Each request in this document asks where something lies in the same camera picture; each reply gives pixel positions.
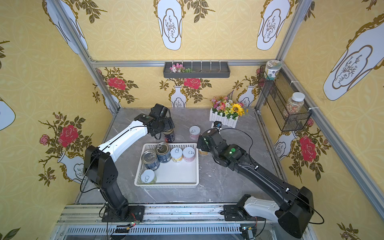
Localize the dark tomato tin can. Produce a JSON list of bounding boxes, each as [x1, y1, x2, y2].
[[164, 129, 175, 143]]

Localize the pink small can front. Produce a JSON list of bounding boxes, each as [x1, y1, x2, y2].
[[183, 147, 196, 163]]

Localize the small pink shelf flowers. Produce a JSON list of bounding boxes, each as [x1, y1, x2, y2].
[[170, 63, 193, 73]]

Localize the blue tin can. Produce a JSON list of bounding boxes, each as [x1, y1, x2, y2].
[[156, 143, 171, 163], [141, 150, 160, 171]]

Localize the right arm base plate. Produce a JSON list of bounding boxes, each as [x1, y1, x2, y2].
[[220, 205, 266, 222]]

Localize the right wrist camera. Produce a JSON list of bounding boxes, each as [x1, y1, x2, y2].
[[212, 121, 223, 130]]

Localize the yellow small can front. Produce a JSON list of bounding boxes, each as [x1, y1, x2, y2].
[[199, 149, 208, 156]]

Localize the grey wall shelf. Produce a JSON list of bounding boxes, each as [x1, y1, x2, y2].
[[163, 61, 231, 79]]

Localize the pink small can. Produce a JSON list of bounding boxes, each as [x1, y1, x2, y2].
[[189, 126, 201, 140], [183, 147, 196, 163]]

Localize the clear jar white lid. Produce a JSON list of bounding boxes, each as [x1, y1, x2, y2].
[[284, 92, 305, 117]]

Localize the yellow small can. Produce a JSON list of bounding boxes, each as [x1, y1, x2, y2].
[[171, 148, 183, 163], [199, 149, 208, 156]]

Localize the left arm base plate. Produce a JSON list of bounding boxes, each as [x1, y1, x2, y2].
[[102, 206, 145, 223]]

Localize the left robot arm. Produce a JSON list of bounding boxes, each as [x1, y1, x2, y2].
[[84, 104, 175, 221]]

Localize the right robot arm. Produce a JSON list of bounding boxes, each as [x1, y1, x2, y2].
[[197, 128, 315, 239]]

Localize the flower box white fence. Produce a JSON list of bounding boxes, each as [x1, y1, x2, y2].
[[209, 97, 246, 128]]

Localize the white small can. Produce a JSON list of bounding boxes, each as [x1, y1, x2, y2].
[[140, 169, 157, 185]]

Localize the white plastic basket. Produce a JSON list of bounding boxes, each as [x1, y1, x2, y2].
[[134, 153, 199, 189]]

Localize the black wire wall basket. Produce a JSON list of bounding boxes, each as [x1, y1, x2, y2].
[[261, 66, 312, 132]]

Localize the pink small can back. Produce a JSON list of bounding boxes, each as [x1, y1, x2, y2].
[[189, 126, 201, 140]]

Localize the jar with patterned label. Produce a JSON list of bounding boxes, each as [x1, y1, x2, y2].
[[264, 60, 283, 81]]

